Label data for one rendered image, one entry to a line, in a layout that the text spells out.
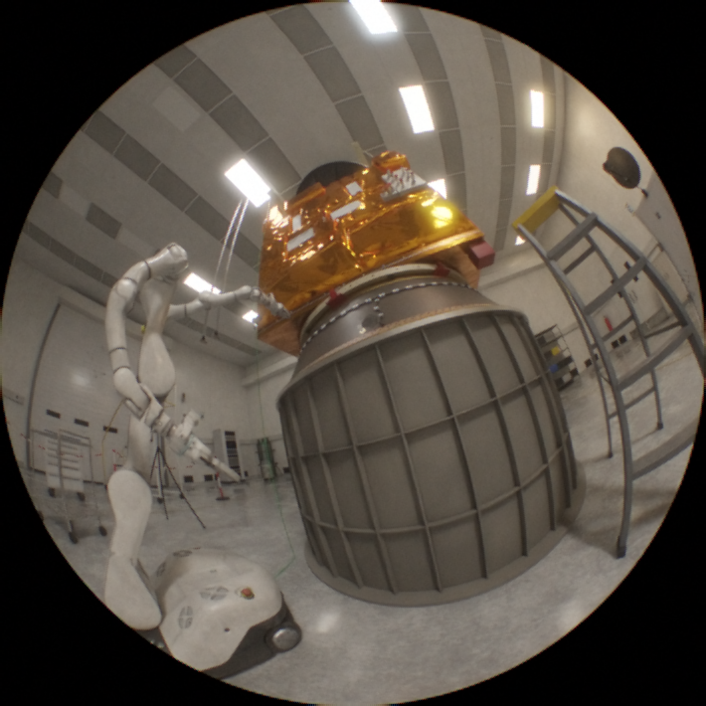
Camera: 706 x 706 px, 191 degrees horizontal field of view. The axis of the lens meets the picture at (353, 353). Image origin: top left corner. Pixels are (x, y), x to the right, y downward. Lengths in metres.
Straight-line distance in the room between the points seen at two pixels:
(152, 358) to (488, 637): 1.41
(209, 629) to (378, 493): 0.78
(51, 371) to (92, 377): 1.55
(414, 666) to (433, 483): 0.70
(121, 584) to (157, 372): 0.73
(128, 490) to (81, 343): 7.48
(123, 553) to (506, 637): 1.08
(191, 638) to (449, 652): 0.69
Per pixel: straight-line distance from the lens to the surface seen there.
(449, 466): 0.81
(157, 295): 1.04
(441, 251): 1.52
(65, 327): 8.35
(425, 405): 0.79
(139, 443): 0.82
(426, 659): 0.90
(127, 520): 0.79
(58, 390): 7.77
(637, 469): 0.97
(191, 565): 1.11
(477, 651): 0.89
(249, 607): 0.79
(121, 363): 0.67
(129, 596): 0.89
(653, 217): 3.22
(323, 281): 1.57
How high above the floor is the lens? 0.79
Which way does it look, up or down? 24 degrees up
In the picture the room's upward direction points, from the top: 15 degrees counter-clockwise
